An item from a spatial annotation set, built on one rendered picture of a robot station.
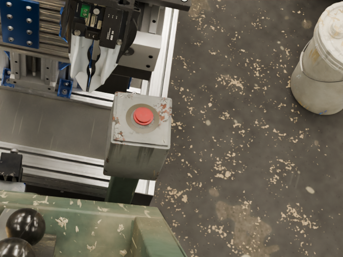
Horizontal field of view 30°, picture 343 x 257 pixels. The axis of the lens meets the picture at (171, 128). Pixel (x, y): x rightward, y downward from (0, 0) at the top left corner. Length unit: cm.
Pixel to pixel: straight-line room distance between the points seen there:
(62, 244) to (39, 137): 86
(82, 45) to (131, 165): 60
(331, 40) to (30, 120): 105
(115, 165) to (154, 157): 10
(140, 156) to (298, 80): 130
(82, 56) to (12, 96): 134
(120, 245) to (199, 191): 106
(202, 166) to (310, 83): 51
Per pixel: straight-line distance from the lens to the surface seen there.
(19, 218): 63
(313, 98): 249
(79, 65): 79
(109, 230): 123
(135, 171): 137
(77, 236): 123
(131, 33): 77
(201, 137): 236
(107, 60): 76
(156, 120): 129
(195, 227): 222
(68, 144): 204
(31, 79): 197
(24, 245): 52
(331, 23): 235
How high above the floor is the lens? 205
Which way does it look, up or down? 61 degrees down
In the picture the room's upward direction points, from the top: 22 degrees clockwise
